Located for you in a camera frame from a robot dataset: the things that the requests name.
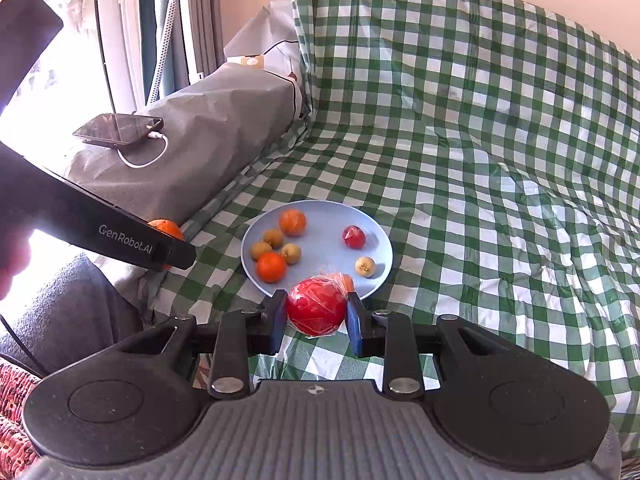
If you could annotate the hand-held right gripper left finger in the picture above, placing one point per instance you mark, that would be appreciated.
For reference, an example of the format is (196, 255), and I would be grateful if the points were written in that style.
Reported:
(278, 325)

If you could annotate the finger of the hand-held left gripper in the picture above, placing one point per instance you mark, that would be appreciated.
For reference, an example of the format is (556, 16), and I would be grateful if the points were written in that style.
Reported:
(177, 256)

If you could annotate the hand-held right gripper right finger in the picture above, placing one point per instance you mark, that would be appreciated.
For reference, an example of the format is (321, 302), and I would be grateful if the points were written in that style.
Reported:
(356, 327)

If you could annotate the large plastic-wrapped orange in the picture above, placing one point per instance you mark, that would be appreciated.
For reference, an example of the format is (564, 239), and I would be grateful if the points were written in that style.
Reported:
(167, 230)

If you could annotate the red plastic-wrapped tomato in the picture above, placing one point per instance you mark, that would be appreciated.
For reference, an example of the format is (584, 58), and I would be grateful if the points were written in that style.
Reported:
(316, 310)

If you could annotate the orange-red fruit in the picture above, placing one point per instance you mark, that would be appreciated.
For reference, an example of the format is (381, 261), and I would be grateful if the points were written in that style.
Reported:
(346, 282)

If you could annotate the deep orange mandarin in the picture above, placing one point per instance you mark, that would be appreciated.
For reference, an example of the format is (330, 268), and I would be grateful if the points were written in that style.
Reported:
(271, 266)

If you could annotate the small tan longan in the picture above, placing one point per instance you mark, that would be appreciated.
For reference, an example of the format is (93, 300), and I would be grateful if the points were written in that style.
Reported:
(365, 266)
(260, 251)
(290, 253)
(273, 237)

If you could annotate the small red fruit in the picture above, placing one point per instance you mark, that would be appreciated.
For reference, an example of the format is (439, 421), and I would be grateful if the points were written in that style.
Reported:
(354, 236)

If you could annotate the light blue plate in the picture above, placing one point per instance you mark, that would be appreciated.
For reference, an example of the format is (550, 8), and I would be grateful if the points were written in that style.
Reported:
(320, 240)

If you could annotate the pale plastic-wrapped orange mandarin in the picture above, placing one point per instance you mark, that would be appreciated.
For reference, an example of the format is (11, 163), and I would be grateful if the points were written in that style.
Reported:
(292, 222)

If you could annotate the person's grey trouser leg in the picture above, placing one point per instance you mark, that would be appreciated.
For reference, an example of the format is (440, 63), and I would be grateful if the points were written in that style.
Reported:
(65, 310)

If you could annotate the black smartphone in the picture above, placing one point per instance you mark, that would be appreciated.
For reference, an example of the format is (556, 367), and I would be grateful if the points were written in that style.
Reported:
(117, 130)

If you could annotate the grey cushion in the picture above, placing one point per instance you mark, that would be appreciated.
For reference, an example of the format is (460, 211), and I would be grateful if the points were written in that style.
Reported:
(210, 125)

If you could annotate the red patterned cloth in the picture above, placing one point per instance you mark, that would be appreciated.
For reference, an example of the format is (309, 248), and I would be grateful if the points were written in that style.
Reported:
(12, 410)

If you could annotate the dark flat object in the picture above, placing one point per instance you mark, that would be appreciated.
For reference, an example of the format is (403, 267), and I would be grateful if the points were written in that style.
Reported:
(25, 25)

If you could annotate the green white checked cloth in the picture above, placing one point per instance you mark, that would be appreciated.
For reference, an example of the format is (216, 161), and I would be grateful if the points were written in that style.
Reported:
(450, 135)

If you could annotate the teal curtain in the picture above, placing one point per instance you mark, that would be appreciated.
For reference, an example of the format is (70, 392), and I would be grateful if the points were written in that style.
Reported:
(150, 0)

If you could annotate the white printed pillow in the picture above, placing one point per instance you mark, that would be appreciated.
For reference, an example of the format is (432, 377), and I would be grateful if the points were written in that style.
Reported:
(260, 35)

